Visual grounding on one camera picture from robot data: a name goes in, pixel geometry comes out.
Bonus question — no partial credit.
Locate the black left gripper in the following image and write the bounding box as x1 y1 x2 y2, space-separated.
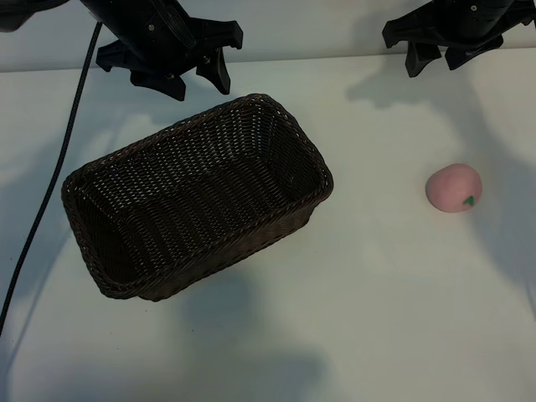
79 0 244 102

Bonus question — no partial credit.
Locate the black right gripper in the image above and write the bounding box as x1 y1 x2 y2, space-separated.
381 0 536 79

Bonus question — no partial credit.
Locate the dark brown wicker basket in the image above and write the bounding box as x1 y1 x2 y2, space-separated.
61 92 335 302

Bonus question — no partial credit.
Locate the pink peach with green leaf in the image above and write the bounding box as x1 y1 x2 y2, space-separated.
425 162 483 214

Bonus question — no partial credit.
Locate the black braided cable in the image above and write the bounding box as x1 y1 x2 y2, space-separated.
0 21 102 336

